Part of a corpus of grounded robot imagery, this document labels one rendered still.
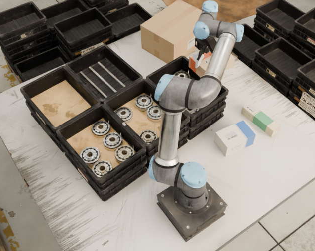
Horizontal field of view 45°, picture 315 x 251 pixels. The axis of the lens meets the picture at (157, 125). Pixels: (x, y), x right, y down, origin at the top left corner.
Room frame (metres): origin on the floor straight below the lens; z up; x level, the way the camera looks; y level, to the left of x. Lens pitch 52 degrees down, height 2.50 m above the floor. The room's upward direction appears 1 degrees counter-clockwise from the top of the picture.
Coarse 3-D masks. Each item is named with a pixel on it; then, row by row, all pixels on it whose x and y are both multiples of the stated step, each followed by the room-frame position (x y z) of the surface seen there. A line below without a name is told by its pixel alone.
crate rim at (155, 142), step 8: (144, 80) 1.56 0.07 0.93; (128, 88) 1.50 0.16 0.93; (112, 96) 1.44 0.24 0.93; (104, 104) 1.38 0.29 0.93; (112, 112) 1.33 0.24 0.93; (184, 112) 1.31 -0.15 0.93; (120, 120) 1.27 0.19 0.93; (184, 120) 1.26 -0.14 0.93; (128, 128) 1.21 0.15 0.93; (136, 136) 1.16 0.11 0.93; (144, 144) 1.11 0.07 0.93; (152, 144) 1.11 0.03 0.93
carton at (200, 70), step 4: (208, 52) 1.57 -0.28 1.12; (204, 56) 1.54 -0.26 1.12; (208, 56) 1.54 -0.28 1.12; (192, 60) 1.52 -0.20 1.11; (204, 60) 1.51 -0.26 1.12; (208, 60) 1.51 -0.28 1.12; (192, 64) 1.52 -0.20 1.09; (200, 64) 1.48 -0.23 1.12; (204, 64) 1.48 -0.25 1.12; (192, 68) 1.51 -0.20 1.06; (196, 68) 1.49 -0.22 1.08; (200, 68) 1.46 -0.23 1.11; (204, 68) 1.45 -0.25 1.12; (196, 72) 1.48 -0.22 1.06; (200, 72) 1.46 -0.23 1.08; (204, 72) 1.43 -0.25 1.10; (200, 76) 1.46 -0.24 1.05
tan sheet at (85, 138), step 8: (104, 120) 1.35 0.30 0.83; (88, 128) 1.29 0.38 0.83; (112, 128) 1.29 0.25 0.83; (72, 136) 1.24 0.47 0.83; (80, 136) 1.24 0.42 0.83; (88, 136) 1.24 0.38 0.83; (72, 144) 1.19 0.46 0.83; (80, 144) 1.19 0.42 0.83; (88, 144) 1.19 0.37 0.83; (96, 144) 1.19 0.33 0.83; (128, 144) 1.18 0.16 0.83; (80, 152) 1.14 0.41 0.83; (104, 152) 1.13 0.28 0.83; (112, 152) 1.13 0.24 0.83; (112, 160) 1.08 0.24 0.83
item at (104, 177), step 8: (88, 112) 1.33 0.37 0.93; (72, 152) 1.08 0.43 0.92; (136, 152) 1.06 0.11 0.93; (144, 152) 1.07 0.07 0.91; (80, 160) 1.02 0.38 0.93; (128, 160) 1.01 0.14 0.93; (88, 168) 0.97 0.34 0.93; (120, 168) 0.98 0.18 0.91; (96, 176) 0.93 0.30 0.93; (104, 176) 0.93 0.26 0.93
